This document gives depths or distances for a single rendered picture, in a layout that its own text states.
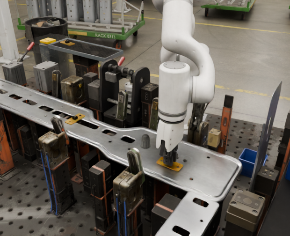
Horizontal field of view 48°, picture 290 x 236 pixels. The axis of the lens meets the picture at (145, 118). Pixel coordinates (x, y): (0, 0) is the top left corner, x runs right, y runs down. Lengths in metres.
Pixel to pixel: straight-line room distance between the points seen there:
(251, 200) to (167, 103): 0.34
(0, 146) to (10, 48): 3.58
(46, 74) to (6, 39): 3.43
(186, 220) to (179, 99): 0.33
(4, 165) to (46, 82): 0.42
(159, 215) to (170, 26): 0.53
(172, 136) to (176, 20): 0.33
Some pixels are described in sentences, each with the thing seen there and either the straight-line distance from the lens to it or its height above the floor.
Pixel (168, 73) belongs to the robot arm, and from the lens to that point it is 0.86.
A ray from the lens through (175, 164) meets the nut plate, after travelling 1.06.
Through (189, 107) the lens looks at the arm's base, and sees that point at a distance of 1.63.
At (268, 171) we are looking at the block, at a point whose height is 1.08.
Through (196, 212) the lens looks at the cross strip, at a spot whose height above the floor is 1.00.
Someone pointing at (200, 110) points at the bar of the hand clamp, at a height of 1.12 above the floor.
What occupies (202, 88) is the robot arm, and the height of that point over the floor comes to 1.30.
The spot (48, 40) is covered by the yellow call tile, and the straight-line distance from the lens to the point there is 1.81.
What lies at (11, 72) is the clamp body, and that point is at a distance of 1.80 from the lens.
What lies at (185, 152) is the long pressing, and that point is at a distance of 1.13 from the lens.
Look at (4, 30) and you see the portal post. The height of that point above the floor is 0.45.
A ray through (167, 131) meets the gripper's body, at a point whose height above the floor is 1.16.
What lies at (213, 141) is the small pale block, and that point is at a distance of 1.14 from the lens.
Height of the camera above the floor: 1.67
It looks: 31 degrees down
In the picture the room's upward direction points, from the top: straight up
